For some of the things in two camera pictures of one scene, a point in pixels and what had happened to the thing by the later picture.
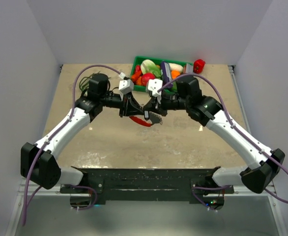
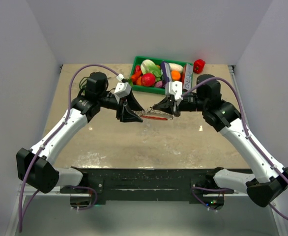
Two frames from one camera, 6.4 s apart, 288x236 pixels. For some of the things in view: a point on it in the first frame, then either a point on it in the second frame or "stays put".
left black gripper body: x=114 y=101 stays put
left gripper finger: x=135 y=103 stays put
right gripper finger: x=151 y=105 to x=165 y=103
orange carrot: x=138 y=82 stays put
